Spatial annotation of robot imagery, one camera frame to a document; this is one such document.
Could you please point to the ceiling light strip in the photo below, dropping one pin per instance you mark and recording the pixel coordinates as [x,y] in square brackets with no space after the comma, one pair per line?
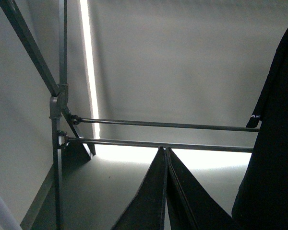
[89,61]

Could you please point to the rack rail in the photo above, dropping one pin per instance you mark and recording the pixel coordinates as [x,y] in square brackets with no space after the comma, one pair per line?
[68,140]
[77,120]

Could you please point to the grey rack frame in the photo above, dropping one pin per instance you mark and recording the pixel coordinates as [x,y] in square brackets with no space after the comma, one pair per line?
[59,91]

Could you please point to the lower rack rail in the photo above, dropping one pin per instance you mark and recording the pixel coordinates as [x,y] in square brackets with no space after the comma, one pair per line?
[68,140]

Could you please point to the black printed t-shirt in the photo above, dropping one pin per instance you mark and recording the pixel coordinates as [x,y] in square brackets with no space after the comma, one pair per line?
[262,199]

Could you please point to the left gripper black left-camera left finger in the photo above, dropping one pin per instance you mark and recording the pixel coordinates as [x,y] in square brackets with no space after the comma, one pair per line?
[146,211]

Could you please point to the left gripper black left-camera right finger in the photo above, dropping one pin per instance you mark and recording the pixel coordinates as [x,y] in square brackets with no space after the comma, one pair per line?
[190,207]

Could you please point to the upper rack rail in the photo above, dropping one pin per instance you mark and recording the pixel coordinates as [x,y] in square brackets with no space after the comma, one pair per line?
[77,120]

